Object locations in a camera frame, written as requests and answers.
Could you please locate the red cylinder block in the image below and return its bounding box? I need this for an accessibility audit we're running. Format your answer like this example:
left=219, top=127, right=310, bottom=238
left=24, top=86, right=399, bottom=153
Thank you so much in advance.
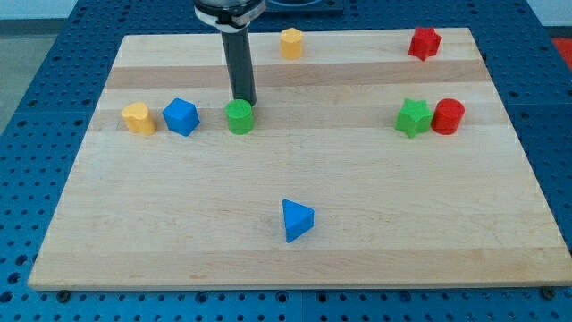
left=431, top=98, right=465, bottom=135

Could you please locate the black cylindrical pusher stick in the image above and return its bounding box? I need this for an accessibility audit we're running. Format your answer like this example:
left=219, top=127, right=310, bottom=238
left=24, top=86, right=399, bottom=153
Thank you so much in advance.
left=222, top=28, right=257, bottom=106

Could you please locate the green star block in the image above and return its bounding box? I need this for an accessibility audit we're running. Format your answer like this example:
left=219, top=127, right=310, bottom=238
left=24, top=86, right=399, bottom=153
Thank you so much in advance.
left=394, top=98, right=433, bottom=138

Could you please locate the blue cube block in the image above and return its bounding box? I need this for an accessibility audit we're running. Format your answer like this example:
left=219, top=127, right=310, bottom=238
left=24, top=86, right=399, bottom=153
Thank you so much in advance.
left=162, top=97, right=200, bottom=136

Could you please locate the green cylinder block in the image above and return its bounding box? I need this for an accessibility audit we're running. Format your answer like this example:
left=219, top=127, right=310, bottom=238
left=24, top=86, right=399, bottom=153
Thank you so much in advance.
left=225, top=99, right=254, bottom=135

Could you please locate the red star block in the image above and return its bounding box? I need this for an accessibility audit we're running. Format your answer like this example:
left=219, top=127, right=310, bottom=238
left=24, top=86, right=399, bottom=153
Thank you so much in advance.
left=408, top=27, right=442, bottom=61

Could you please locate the yellow heart block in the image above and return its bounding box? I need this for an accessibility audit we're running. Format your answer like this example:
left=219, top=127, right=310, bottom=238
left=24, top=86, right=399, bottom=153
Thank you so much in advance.
left=121, top=102, right=156, bottom=135

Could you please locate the yellow hexagon block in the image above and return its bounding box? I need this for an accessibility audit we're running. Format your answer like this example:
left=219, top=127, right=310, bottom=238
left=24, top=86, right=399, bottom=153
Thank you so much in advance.
left=280, top=28, right=303, bottom=60

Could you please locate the blue triangle block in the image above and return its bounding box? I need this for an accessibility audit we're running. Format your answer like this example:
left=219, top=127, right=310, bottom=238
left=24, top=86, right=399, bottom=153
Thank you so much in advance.
left=282, top=199, right=315, bottom=243

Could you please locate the wooden board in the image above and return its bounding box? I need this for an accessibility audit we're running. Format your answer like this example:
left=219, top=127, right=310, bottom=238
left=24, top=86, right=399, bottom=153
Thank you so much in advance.
left=29, top=28, right=571, bottom=291

